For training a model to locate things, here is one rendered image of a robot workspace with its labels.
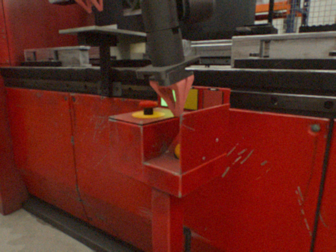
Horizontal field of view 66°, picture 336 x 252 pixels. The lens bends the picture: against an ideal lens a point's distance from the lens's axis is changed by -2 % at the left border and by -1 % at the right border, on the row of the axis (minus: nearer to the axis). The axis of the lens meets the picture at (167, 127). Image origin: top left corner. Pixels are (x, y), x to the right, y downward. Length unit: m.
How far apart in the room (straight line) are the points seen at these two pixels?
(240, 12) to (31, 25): 1.20
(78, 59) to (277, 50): 0.89
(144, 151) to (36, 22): 1.46
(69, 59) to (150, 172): 0.99
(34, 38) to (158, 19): 1.46
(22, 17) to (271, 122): 1.51
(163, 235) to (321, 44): 0.63
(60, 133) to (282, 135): 0.97
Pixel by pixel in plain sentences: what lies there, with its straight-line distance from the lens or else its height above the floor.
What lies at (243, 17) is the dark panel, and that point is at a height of 1.11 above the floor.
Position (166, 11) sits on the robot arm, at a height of 0.96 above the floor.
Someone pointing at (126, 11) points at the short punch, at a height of 1.10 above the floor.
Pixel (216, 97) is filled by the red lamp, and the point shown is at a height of 0.82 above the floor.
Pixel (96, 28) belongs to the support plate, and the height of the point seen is 0.99.
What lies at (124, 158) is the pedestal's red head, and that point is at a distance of 0.55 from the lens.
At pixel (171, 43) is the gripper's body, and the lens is 0.43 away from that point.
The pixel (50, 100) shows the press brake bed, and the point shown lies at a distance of 1.33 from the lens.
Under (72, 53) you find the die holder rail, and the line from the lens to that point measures 1.37.
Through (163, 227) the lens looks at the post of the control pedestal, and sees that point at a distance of 0.62.
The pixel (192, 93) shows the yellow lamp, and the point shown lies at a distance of 0.59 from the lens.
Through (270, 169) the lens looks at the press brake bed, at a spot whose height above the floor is 0.61.
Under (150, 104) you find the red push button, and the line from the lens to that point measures 0.55.
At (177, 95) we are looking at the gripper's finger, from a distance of 0.45.
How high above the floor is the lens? 0.89
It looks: 14 degrees down
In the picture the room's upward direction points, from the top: straight up
